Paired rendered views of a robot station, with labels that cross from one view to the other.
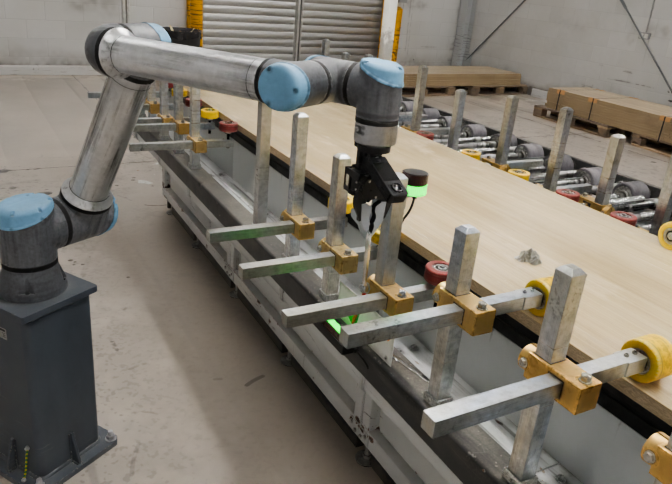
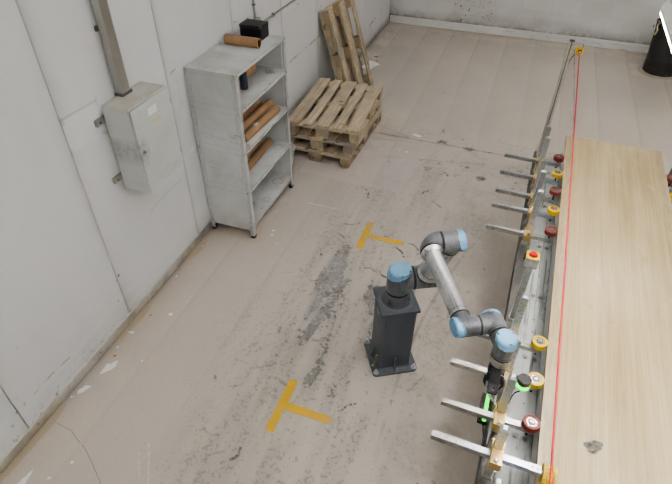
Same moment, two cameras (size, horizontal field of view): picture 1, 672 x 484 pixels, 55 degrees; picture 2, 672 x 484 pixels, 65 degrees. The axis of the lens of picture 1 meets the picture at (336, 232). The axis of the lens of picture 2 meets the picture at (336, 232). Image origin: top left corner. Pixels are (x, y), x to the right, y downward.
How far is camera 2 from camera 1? 1.72 m
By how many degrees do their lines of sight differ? 47
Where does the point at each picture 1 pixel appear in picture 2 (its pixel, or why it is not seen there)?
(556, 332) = not seen: outside the picture
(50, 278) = (400, 301)
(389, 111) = (501, 358)
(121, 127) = not seen: hidden behind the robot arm
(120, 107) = not seen: hidden behind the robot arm
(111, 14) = not seen: outside the picture
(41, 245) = (399, 289)
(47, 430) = (384, 354)
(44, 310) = (392, 315)
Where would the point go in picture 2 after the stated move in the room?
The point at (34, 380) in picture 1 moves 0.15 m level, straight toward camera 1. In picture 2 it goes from (383, 336) to (375, 353)
